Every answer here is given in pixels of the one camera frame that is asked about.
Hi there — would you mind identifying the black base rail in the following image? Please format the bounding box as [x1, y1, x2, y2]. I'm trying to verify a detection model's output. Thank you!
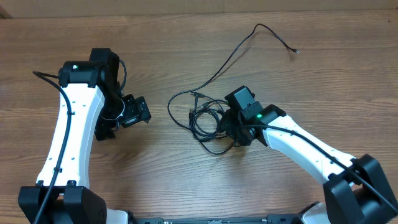
[128, 212, 304, 224]

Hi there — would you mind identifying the long black usb cable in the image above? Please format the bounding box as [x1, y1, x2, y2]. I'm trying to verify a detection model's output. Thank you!
[167, 23, 300, 156]

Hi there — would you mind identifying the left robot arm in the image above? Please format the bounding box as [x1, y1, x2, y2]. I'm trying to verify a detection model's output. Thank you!
[18, 48, 151, 223]

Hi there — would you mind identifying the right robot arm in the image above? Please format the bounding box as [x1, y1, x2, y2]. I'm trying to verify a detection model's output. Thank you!
[219, 86, 397, 223]

